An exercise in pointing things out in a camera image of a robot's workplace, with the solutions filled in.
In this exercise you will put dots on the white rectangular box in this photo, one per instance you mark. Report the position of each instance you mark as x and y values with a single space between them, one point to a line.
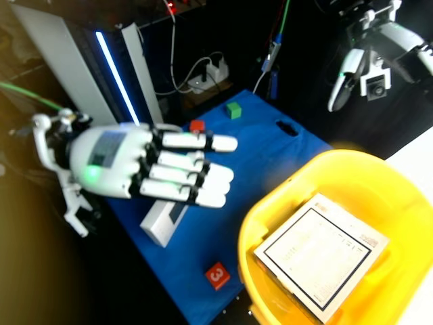
159 223

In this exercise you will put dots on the dark blue box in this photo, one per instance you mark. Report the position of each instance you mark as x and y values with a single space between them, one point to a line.
318 257

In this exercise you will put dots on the white power strip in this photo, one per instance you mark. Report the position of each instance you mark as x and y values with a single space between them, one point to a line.
213 72

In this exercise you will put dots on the yellow plastic bin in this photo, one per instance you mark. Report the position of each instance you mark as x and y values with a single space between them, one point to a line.
338 176

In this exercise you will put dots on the plain red wooden block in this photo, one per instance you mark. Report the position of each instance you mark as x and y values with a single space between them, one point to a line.
197 126

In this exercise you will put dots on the white robot torso column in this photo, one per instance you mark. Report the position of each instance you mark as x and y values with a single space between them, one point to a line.
67 67

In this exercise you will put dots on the green wooden block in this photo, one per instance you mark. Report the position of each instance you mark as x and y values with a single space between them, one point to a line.
233 111

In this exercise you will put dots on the blue cloth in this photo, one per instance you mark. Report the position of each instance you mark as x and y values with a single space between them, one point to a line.
260 169

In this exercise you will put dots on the red block with number three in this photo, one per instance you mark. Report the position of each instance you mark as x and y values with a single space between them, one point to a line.
217 276

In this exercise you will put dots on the blue and grey adapter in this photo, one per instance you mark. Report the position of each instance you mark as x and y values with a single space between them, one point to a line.
272 50

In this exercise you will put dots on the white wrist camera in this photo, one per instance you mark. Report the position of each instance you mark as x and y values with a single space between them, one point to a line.
375 86

